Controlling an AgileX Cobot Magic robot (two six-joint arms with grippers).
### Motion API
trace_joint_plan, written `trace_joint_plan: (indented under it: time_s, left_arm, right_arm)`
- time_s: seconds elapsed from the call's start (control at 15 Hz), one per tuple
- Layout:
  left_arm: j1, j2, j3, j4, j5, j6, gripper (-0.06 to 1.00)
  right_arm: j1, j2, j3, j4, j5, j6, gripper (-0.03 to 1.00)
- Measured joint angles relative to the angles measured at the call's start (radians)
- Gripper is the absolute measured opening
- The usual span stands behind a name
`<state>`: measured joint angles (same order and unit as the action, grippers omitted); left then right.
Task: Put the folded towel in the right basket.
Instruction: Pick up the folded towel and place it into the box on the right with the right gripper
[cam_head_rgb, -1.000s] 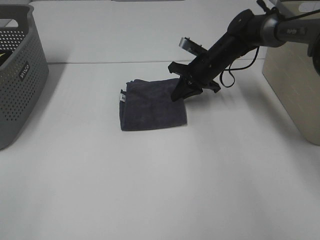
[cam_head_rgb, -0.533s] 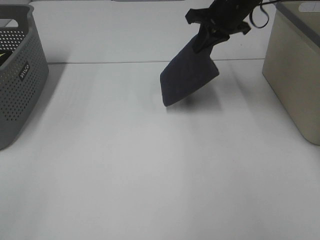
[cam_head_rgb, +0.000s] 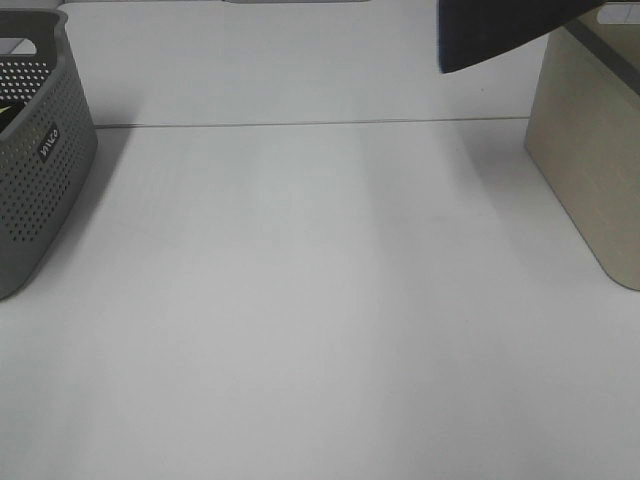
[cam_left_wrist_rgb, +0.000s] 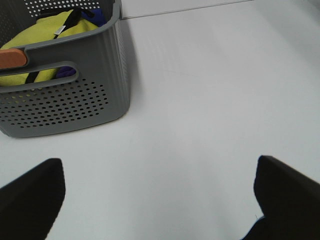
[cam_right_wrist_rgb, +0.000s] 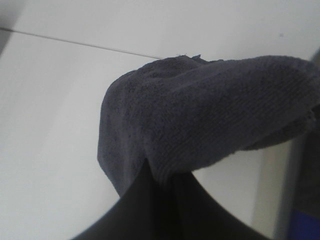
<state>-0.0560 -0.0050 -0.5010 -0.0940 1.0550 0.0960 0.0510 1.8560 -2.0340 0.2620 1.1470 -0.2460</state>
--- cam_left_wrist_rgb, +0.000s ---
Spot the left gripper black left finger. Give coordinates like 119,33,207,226
0,158,66,240

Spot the purple blue towel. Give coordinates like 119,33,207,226
55,9,109,79

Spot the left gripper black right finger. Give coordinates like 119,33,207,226
243,155,320,240

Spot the grey perforated plastic basket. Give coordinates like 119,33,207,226
0,0,130,138

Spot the yellow towel with black trim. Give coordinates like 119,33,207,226
0,9,101,87

